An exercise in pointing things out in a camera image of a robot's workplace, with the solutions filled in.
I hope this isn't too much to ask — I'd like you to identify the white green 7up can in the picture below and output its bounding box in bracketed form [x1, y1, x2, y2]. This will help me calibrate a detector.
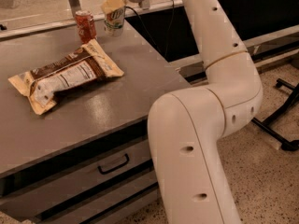
[104, 7, 125, 37]

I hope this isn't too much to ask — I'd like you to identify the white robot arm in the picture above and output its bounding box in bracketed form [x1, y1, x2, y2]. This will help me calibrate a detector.
[148, 0, 263, 224]

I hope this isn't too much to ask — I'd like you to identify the red coke can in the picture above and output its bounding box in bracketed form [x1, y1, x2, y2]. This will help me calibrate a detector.
[75, 10, 96, 44]

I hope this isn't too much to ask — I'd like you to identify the brown chip bag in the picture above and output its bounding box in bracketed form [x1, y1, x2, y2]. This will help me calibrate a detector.
[8, 39, 124, 115]

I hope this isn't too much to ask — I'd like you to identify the black metal stand base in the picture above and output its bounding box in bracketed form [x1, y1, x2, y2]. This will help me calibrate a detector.
[251, 77, 299, 152]

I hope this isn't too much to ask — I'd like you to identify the black cable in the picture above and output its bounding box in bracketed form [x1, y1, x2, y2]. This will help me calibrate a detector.
[124, 0, 176, 58]

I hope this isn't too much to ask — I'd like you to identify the black drawer handle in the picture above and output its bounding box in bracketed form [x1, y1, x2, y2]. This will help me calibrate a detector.
[97, 153, 130, 175]

